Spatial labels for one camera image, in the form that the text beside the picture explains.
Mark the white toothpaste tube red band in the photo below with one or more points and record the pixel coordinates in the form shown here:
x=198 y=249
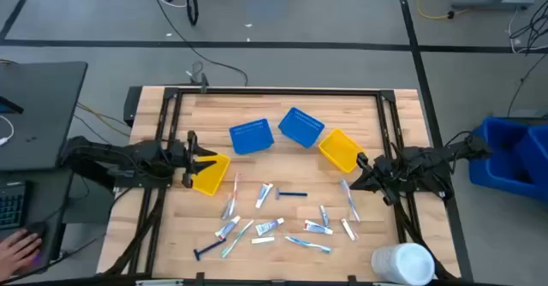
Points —
x=227 y=228
x=263 y=195
x=317 y=228

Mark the white blue toothpaste tube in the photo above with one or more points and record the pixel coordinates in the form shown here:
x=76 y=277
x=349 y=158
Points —
x=269 y=226

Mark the blue plastic basket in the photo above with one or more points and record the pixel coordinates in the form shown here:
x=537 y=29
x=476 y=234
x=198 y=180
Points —
x=251 y=137
x=301 y=127

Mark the person's hand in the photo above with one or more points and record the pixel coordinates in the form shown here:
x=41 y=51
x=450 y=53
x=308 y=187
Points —
x=17 y=252

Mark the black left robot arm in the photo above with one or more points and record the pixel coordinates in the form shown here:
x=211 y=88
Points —
x=128 y=153

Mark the blue white toothbrush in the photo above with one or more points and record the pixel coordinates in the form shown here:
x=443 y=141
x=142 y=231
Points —
x=350 y=200
x=308 y=245

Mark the dark grey keyboard desk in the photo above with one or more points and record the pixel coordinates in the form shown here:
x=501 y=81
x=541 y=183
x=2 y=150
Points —
x=47 y=200

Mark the yellow plastic basket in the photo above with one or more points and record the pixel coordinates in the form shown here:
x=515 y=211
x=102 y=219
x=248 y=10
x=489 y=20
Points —
x=212 y=179
x=340 y=149

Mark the large blue storage bin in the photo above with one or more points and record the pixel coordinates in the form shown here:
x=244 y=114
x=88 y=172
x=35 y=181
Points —
x=492 y=166

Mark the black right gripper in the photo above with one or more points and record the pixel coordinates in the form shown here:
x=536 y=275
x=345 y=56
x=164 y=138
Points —
x=385 y=172

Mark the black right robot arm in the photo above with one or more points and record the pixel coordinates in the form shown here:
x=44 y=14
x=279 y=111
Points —
x=428 y=157

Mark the white cylindrical container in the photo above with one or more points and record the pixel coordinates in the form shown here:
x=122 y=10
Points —
x=402 y=263

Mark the black corner plate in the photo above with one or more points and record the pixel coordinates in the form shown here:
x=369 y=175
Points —
x=132 y=106

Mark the black desk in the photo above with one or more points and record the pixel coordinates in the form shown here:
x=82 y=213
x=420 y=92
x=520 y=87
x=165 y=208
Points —
x=38 y=114

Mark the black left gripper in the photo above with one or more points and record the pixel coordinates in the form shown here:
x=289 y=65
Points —
x=190 y=157

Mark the black backlit keyboard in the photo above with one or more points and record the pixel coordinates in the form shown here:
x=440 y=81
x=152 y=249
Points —
x=10 y=204

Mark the black clamp bracket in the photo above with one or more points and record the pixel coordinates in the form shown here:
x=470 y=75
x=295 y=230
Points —
x=204 y=82

